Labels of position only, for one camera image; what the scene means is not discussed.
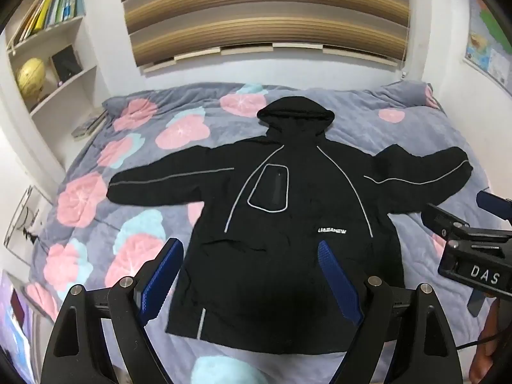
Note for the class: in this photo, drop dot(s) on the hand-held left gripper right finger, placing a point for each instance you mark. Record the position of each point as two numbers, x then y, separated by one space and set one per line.
338 280

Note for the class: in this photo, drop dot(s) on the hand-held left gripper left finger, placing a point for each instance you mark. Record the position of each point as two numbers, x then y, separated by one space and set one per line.
160 276

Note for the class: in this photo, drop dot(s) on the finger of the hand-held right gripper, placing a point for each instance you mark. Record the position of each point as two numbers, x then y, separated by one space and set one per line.
442 216
492 202

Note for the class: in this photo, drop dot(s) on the black hooded jacket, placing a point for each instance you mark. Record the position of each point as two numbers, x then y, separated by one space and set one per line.
280 268

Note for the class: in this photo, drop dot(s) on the person's right hand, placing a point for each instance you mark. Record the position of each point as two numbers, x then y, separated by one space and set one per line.
486 362

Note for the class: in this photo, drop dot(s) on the grey floral blanket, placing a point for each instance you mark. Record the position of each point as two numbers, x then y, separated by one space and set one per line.
120 160

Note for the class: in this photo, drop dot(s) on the clear panel with black drawing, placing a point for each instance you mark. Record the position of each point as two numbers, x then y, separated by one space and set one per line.
28 224

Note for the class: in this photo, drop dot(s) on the purple printed poster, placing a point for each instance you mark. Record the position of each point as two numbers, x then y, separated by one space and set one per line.
18 328

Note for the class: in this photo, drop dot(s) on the stack of books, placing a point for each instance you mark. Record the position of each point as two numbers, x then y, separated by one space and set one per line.
88 126

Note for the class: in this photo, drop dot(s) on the white bookshelf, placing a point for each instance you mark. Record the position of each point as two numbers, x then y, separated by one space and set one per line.
70 84

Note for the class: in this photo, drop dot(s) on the black box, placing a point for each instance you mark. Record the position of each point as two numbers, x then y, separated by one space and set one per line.
66 64

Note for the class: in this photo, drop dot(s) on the yellow globe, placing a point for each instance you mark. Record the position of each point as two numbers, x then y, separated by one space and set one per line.
31 76

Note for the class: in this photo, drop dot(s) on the brown striped window blind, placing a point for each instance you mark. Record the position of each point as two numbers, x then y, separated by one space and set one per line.
260 8

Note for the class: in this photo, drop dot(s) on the row of books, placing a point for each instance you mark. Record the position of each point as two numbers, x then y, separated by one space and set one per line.
56 4

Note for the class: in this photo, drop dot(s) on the wall map poster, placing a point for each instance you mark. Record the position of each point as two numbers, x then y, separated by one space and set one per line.
490 36

